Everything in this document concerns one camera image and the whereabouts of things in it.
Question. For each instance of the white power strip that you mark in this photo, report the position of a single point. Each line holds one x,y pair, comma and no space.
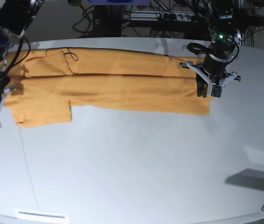
180,16

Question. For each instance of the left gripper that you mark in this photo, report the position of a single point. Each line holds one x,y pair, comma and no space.
214,66

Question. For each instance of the white label strip on table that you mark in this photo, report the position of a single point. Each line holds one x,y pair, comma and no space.
29,214

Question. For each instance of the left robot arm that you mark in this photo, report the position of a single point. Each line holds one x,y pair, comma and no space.
224,48

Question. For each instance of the orange yellow T-shirt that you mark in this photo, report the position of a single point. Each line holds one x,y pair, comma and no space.
48,83

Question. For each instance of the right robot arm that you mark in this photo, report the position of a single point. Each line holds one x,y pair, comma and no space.
15,18

